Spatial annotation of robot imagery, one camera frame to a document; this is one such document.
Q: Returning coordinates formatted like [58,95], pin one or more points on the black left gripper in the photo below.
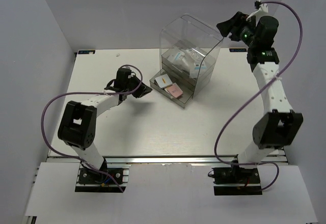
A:
[143,90]

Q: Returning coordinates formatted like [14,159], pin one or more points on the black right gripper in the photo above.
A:
[234,24]

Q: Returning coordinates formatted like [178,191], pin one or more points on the white box yellow label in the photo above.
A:
[163,81]

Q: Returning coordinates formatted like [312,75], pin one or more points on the pink makeup box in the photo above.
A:
[174,90]

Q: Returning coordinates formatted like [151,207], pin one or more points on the clear acrylic makeup organizer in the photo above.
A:
[187,32]

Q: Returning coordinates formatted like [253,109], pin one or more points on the clear packet blue label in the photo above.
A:
[189,60]

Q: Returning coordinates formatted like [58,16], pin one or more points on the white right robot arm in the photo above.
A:
[280,123]

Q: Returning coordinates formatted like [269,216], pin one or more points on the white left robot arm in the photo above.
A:
[78,124]

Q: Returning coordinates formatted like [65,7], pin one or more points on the blue table label right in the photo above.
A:
[237,49]

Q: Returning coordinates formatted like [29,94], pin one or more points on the blue table label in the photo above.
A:
[80,52]
[237,49]

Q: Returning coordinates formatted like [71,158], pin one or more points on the blue table label left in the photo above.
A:
[80,52]

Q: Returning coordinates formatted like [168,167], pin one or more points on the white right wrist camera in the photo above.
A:
[261,10]

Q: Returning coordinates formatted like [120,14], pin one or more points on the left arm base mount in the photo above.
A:
[89,181]

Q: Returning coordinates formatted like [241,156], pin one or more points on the aluminium table edge rail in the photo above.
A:
[276,158]

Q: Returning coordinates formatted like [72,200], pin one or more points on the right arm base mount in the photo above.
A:
[234,180]

